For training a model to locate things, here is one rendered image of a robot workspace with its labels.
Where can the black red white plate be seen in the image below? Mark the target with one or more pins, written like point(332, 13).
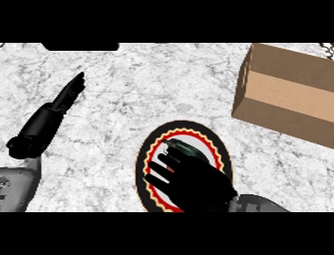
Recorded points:
point(152, 159)

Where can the brown cardboard box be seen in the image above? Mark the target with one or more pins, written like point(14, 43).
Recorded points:
point(296, 99)

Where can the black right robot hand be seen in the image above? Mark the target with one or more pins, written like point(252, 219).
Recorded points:
point(199, 182)

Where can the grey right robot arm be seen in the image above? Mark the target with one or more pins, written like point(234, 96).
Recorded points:
point(258, 204)

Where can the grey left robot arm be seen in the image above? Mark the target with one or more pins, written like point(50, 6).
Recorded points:
point(5, 189)

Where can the black flat object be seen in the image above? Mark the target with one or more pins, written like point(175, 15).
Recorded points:
point(81, 47)

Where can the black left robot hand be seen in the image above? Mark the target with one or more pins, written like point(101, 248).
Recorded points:
point(39, 127)

